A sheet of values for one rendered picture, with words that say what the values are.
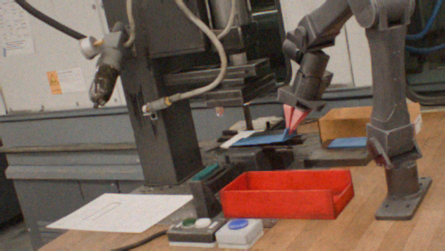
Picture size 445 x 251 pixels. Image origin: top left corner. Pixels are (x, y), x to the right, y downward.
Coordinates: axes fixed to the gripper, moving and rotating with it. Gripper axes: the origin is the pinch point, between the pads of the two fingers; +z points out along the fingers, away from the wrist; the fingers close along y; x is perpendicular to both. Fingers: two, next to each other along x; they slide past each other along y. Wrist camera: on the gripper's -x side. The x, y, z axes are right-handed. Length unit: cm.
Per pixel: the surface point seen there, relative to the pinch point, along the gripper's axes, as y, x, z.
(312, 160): -5.6, -7.5, 7.3
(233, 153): 9.5, 5.7, 9.3
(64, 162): 122, -75, 91
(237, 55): 18.1, 1.1, -11.8
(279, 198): -10.2, 22.9, 5.2
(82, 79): 120, -72, 48
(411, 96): -14, -58, -6
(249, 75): 12.9, 3.1, -9.1
